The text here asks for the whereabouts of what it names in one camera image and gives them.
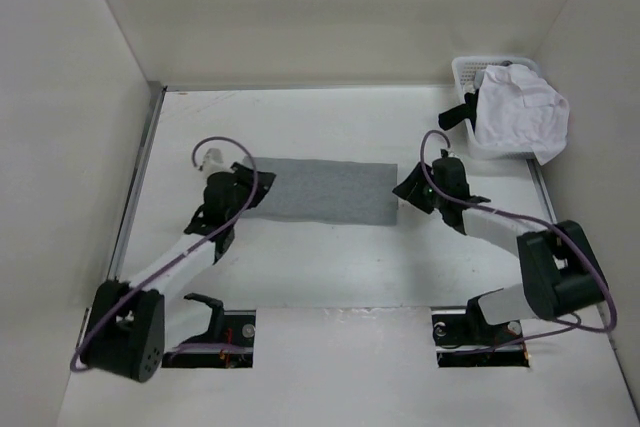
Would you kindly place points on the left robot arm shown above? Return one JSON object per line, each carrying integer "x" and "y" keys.
{"x": 149, "y": 321}

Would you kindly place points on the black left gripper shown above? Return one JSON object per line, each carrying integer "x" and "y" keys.
{"x": 262, "y": 184}

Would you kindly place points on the black tank top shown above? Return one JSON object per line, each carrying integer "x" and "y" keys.
{"x": 464, "y": 111}

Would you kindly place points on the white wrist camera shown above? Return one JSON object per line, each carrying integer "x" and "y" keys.
{"x": 446, "y": 154}
{"x": 212, "y": 163}

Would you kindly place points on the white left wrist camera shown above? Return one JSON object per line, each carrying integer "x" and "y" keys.
{"x": 212, "y": 163}

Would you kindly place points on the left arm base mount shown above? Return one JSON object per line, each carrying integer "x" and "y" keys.
{"x": 206, "y": 335}

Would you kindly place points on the white plastic laundry basket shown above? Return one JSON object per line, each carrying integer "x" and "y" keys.
{"x": 466, "y": 71}

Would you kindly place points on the white tank top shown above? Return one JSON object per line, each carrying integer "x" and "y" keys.
{"x": 518, "y": 109}

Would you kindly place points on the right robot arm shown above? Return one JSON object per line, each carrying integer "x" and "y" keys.
{"x": 559, "y": 272}

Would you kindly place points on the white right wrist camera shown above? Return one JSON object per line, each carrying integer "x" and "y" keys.
{"x": 446, "y": 154}

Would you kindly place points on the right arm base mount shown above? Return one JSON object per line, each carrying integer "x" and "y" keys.
{"x": 463, "y": 340}

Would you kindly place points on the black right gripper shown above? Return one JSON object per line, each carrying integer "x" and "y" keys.
{"x": 405, "y": 188}

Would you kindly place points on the grey tank top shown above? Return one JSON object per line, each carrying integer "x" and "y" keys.
{"x": 332, "y": 192}

